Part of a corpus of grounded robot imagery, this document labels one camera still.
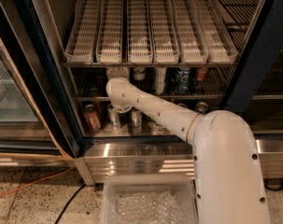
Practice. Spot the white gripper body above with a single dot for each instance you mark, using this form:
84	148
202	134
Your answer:
118	73

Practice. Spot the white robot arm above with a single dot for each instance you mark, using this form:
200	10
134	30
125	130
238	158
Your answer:
228	173

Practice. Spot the tall white can middle shelf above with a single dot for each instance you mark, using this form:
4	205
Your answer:
160	74

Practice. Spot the red-orange can bottom shelf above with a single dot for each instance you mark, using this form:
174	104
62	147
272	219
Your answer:
92	117

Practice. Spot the silver can bottom left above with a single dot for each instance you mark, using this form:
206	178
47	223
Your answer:
113	117

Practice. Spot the blue can middle shelf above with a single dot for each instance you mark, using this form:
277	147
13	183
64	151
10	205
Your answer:
182	81

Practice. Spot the red can middle shelf right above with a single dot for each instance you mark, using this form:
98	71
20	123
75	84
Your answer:
201	73

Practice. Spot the blue white can bottom shelf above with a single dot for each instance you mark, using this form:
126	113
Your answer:
202	107

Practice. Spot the stainless steel fridge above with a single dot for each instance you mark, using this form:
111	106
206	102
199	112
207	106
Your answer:
256	29

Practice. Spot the open glass fridge door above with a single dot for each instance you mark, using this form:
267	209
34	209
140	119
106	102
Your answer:
35	117

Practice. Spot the clear plastic bin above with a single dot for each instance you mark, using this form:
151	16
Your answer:
148	199

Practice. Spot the middle wire shelf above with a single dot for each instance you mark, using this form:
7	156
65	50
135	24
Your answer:
91	84

